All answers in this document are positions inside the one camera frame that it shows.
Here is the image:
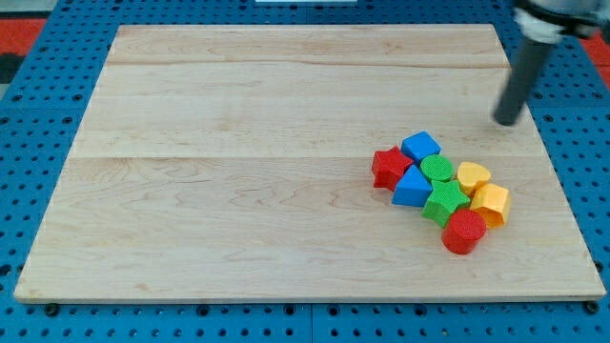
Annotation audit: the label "red star block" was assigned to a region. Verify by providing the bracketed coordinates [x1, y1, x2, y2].
[371, 146, 414, 192]

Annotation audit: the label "blue triangle block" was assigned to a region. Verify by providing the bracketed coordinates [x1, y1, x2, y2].
[392, 166, 433, 207]

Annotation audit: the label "red cylinder block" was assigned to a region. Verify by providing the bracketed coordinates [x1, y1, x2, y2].
[441, 209, 487, 254]

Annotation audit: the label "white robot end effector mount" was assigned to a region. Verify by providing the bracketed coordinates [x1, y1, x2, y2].
[513, 0, 609, 44]

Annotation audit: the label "wooden board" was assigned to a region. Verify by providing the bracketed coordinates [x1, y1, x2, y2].
[14, 24, 606, 304]

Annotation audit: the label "yellow heart block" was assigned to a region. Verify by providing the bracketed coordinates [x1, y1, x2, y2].
[456, 161, 492, 197]

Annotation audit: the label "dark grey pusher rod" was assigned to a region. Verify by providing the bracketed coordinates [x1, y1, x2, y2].
[493, 37, 554, 127]

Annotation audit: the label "blue cube block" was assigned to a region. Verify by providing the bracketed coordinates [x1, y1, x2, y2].
[400, 131, 441, 165]

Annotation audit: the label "yellow hexagon block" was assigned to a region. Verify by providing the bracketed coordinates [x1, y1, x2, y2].
[470, 184, 512, 229]

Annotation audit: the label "green cylinder block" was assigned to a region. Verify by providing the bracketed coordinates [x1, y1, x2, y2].
[419, 154, 454, 182]

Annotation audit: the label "green star block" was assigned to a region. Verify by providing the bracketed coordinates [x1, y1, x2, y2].
[421, 180, 471, 229]

